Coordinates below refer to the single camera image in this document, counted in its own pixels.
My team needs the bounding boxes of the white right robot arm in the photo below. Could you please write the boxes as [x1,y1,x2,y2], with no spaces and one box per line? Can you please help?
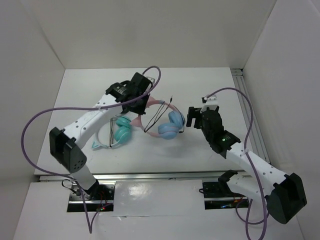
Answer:
[186,106,307,224]

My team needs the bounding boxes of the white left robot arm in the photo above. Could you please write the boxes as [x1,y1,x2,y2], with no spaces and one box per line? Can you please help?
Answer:
[49,72,153,200]

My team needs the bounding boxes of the teal and white cat headphones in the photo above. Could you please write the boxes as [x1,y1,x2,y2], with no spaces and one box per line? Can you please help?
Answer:
[91,115,132,150]

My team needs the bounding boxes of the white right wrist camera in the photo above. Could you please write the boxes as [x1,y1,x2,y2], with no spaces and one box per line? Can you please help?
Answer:
[200,95,219,113]

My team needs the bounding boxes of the aluminium table edge rail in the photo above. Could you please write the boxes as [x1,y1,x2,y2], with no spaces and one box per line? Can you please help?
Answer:
[37,170,247,182]

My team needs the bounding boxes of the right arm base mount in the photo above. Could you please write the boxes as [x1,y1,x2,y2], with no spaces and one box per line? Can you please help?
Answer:
[198,170,249,210]

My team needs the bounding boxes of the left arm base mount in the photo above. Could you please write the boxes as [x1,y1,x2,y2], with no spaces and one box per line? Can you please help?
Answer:
[61,179,116,213]

